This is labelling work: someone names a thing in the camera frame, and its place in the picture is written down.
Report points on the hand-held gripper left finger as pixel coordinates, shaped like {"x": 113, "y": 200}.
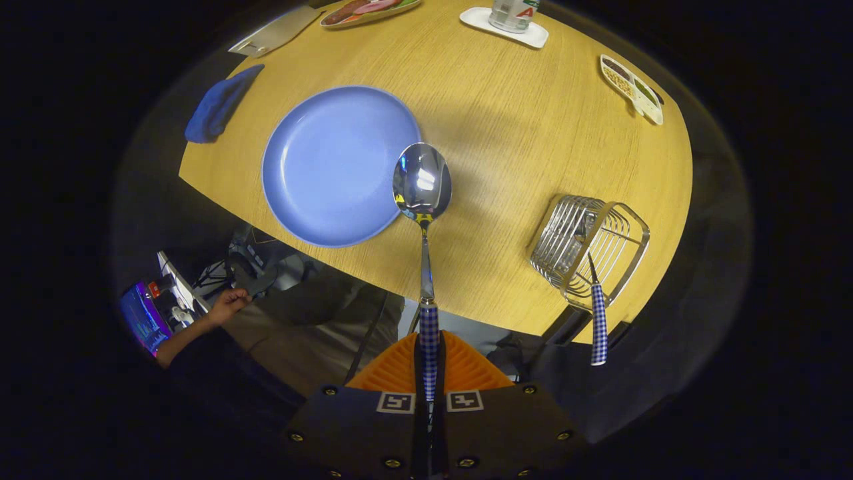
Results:
{"x": 353, "y": 433}

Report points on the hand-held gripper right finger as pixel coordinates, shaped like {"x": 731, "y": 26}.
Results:
{"x": 506, "y": 433}

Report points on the laptop screen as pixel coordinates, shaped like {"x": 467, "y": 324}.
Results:
{"x": 143, "y": 320}

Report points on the blue plate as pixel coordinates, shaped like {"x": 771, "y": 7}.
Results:
{"x": 326, "y": 166}

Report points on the blue folded towel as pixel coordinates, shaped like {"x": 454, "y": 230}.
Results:
{"x": 220, "y": 106}

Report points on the white divided dish of beans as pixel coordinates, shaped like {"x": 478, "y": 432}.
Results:
{"x": 633, "y": 90}

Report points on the white toaster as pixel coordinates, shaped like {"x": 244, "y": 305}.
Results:
{"x": 280, "y": 30}

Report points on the white coaster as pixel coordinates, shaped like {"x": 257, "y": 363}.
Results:
{"x": 478, "y": 18}

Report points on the white plastic bottle green cap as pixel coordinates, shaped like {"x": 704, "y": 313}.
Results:
{"x": 513, "y": 16}

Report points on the brown meat piece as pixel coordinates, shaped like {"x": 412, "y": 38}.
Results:
{"x": 341, "y": 12}

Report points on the grey plate of food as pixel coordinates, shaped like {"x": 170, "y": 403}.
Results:
{"x": 400, "y": 8}

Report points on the pink ham slice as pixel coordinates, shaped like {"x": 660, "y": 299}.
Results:
{"x": 380, "y": 5}

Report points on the black table bracket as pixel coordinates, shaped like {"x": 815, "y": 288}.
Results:
{"x": 566, "y": 326}

